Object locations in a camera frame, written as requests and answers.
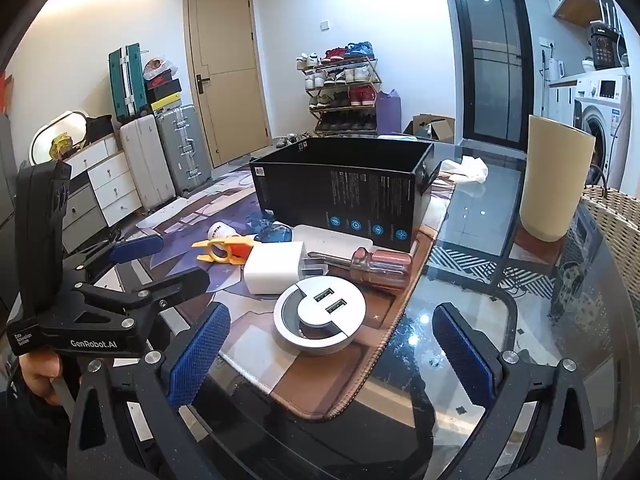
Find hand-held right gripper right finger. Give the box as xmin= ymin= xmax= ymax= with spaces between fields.
xmin=431 ymin=304 xmax=601 ymax=480

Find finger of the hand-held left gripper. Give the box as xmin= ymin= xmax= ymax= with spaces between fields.
xmin=50 ymin=266 xmax=211 ymax=334
xmin=62 ymin=236 xmax=165 ymax=286

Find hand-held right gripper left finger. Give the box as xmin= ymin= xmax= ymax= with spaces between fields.
xmin=65 ymin=302 xmax=236 ymax=480

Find small white bottle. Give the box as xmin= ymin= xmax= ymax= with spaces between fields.
xmin=207 ymin=221 xmax=246 ymax=241

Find white cube charger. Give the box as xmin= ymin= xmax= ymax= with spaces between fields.
xmin=243 ymin=241 xmax=326 ymax=297

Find clear-handled screwdriver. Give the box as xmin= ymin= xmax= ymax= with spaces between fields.
xmin=306 ymin=246 xmax=415 ymax=291

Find round silver USB hub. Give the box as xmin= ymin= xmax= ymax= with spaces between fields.
xmin=273 ymin=276 xmax=367 ymax=357

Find black cardboard box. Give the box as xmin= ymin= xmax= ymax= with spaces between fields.
xmin=248 ymin=137 xmax=442 ymax=253

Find person's left forearm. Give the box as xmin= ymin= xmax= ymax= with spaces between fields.
xmin=0 ymin=380 xmax=76 ymax=480

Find person's left hand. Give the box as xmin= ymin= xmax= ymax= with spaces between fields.
xmin=20 ymin=351 xmax=66 ymax=405

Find white drawer chest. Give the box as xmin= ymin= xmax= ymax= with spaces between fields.
xmin=62 ymin=135 xmax=143 ymax=253

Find beige suitcase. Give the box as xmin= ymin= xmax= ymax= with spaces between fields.
xmin=119 ymin=114 xmax=176 ymax=208

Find black and white rug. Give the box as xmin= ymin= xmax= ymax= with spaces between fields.
xmin=430 ymin=245 xmax=556 ymax=301

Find silver suitcase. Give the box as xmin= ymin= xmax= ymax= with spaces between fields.
xmin=156 ymin=104 xmax=213 ymax=196

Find white oval tub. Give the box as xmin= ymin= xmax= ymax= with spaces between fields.
xmin=30 ymin=110 xmax=91 ymax=166

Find black bag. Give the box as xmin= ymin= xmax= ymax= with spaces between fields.
xmin=82 ymin=115 xmax=116 ymax=143

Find printed desk mat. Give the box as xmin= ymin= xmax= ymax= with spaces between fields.
xmin=112 ymin=167 xmax=458 ymax=418

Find stack of shoe boxes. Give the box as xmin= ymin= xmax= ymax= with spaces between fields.
xmin=144 ymin=77 xmax=182 ymax=116

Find flat white power bank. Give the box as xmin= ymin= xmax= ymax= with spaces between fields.
xmin=290 ymin=225 xmax=377 ymax=256

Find green suitcase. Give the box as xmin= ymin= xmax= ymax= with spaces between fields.
xmin=108 ymin=42 xmax=153 ymax=123

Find plastic bag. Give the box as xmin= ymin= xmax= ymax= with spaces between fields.
xmin=143 ymin=56 xmax=179 ymax=81

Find wooden door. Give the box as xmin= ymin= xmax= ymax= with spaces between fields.
xmin=182 ymin=0 xmax=273 ymax=168

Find white cloth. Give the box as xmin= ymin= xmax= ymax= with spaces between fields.
xmin=440 ymin=156 xmax=488 ymax=184

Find beige cylindrical container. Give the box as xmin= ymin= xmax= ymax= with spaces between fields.
xmin=518 ymin=114 xmax=597 ymax=242

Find wicker basket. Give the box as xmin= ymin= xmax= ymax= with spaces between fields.
xmin=580 ymin=187 xmax=640 ymax=331

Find brown cardboard box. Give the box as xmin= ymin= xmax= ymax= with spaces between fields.
xmin=403 ymin=114 xmax=456 ymax=144

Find purple bag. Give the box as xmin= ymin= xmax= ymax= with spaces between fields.
xmin=375 ymin=89 xmax=402 ymax=134

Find rows of sneakers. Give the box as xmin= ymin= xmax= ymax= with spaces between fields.
xmin=296 ymin=41 xmax=378 ymax=133

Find white washing machine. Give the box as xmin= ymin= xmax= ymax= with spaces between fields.
xmin=572 ymin=75 xmax=632 ymax=191

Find metal shoe rack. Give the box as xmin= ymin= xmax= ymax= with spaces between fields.
xmin=295 ymin=42 xmax=381 ymax=136

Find black-framed glass door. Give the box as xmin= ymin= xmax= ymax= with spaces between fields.
xmin=447 ymin=0 xmax=535 ymax=153

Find black pressure cooker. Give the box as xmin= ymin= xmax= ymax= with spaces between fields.
xmin=589 ymin=20 xmax=623 ymax=71

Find white router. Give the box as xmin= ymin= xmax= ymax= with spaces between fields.
xmin=597 ymin=0 xmax=626 ymax=36

